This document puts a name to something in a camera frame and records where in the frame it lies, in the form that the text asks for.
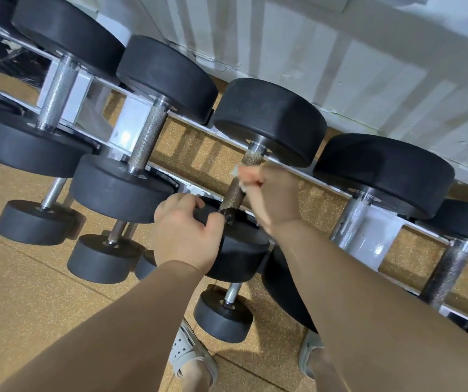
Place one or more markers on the person's right hand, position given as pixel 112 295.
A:
pixel 276 195

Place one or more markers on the person's left hand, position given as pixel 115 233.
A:
pixel 180 240

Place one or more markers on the person's right fingers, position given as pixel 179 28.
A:
pixel 252 179

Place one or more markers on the person's left thumb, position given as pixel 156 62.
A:
pixel 214 226

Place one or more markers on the white cleaning cloth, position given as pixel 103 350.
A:
pixel 234 172

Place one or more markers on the person's right forearm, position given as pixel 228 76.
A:
pixel 372 322

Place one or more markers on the person's left forearm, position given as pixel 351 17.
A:
pixel 115 334

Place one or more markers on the small black dumbbell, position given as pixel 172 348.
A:
pixel 103 261
pixel 33 224
pixel 145 267
pixel 221 318

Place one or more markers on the person's left white sandal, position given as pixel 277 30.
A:
pixel 187 351

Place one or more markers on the person's white sandal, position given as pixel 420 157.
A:
pixel 309 349
pixel 187 351

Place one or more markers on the white metal dumbbell rack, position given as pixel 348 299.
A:
pixel 129 128

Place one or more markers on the row of large black dumbbells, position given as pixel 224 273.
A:
pixel 168 77

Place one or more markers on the person's left leg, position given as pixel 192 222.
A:
pixel 197 379

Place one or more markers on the person's leg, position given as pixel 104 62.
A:
pixel 323 371
pixel 197 379

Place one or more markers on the person's right white sandal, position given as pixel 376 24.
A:
pixel 309 349

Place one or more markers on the person's right leg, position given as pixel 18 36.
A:
pixel 323 371

